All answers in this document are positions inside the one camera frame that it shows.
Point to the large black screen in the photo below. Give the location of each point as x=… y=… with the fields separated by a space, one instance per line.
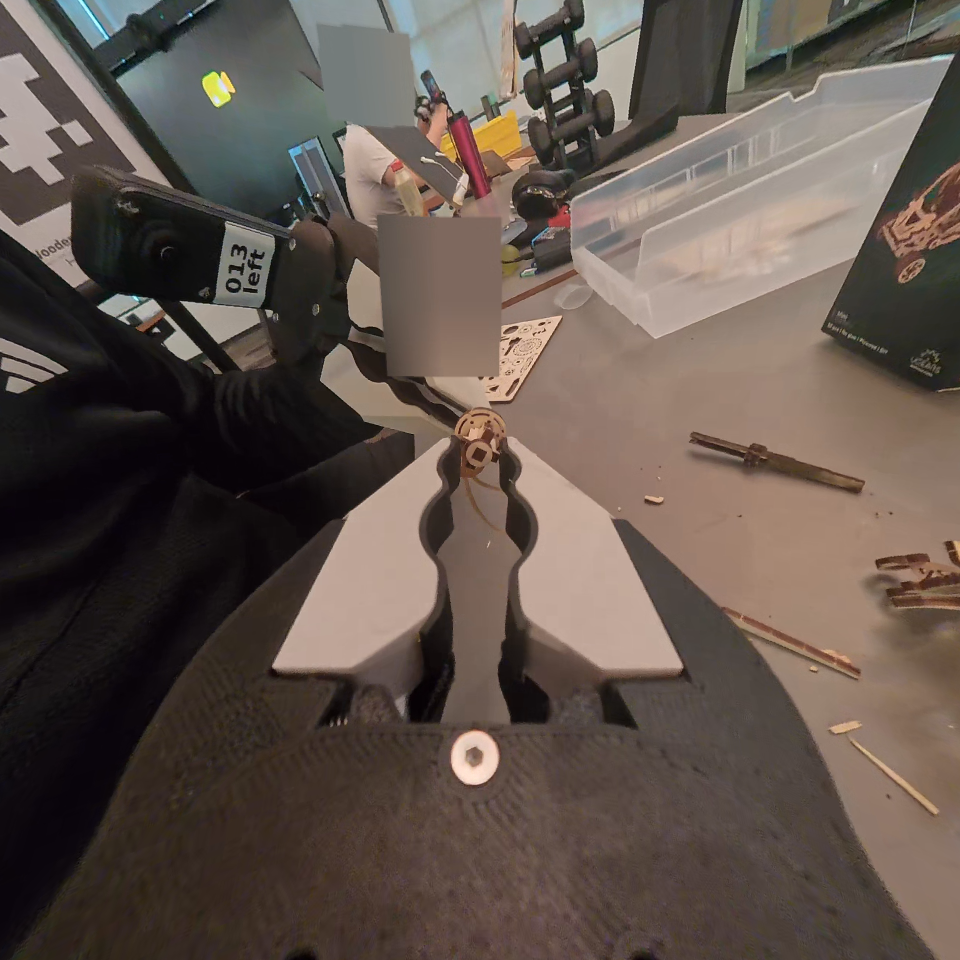
x=225 y=150

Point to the black dumbbell rack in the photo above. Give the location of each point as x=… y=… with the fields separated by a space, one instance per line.
x=562 y=82

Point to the clear plastic cap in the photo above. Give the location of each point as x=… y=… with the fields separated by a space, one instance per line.
x=574 y=296

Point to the round wooden wheel disc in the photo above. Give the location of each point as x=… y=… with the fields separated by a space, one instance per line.
x=466 y=457

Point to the black headphones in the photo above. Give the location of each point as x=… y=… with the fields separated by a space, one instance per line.
x=540 y=191

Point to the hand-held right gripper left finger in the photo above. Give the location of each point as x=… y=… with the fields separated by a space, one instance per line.
x=360 y=592

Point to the yellow plastic bin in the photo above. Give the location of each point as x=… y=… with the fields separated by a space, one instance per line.
x=499 y=135

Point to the short wooden sliver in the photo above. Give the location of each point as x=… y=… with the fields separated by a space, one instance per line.
x=845 y=727

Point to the person's left forearm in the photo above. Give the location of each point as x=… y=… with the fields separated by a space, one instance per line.
x=285 y=427

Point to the dark wooden shaft strip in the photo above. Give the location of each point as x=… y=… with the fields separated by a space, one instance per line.
x=787 y=643

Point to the black power adapter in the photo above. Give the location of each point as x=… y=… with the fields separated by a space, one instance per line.
x=551 y=251

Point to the long wooden sliver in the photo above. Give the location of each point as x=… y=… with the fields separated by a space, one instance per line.
x=892 y=776

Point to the yellow ball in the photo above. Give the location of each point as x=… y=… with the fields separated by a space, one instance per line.
x=510 y=256

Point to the wooden buggy model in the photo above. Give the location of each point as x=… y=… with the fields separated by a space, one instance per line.
x=922 y=577

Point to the dark wooden gear axle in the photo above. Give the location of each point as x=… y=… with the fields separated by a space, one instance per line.
x=787 y=463

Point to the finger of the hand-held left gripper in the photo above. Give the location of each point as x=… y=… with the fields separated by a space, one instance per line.
x=366 y=300
x=457 y=394

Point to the magenta water bottle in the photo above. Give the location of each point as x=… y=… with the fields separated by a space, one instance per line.
x=469 y=157

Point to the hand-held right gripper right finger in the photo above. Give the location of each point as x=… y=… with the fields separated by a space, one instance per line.
x=600 y=600

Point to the dark model kit box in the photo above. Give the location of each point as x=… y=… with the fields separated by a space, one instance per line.
x=885 y=315

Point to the black office chair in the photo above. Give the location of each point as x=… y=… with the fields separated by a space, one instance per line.
x=675 y=60

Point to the wooden cross-shaped part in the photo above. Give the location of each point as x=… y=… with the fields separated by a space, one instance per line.
x=486 y=431

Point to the framed marker sign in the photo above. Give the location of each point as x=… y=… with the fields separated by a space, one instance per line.
x=45 y=112

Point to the wooden sheet piece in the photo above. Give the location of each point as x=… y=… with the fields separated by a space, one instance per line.
x=551 y=324

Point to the clear plastic bin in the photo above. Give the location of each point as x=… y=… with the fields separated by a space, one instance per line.
x=615 y=225

